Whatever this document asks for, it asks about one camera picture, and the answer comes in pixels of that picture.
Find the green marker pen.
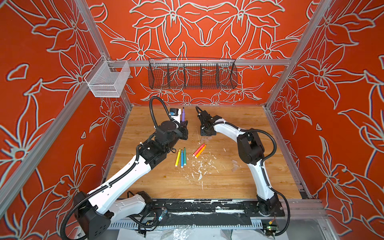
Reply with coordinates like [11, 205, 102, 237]
[182, 147, 187, 167]

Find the purple marker pen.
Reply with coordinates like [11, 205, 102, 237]
[181, 108, 186, 122]

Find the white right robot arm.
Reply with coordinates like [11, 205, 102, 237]
[196, 107, 279, 216]

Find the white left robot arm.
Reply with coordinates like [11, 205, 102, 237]
[65, 120, 188, 240]

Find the pink marker pen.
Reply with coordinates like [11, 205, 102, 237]
[193, 144, 206, 157]

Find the blue marker pen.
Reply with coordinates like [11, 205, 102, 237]
[180, 150, 184, 168]

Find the yellow marker pen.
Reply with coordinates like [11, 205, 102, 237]
[175, 149, 181, 167]

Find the orange marker pen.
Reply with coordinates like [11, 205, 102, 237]
[195, 145, 207, 159]

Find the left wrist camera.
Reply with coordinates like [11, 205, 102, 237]
[169, 108, 182, 123]

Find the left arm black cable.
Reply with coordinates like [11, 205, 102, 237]
[149, 96, 173, 130]

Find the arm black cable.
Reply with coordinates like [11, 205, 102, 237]
[215, 121, 291, 236]
[149, 96, 173, 130]

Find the black wire basket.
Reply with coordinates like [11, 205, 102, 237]
[148, 57, 238, 90]

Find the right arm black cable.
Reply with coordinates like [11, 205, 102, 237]
[215, 121, 291, 236]

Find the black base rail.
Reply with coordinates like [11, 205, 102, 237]
[119, 197, 286, 230]

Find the white wire basket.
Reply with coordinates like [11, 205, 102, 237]
[85, 56, 131, 98]

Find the aluminium right floor rail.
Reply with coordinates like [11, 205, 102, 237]
[263, 106, 313, 199]

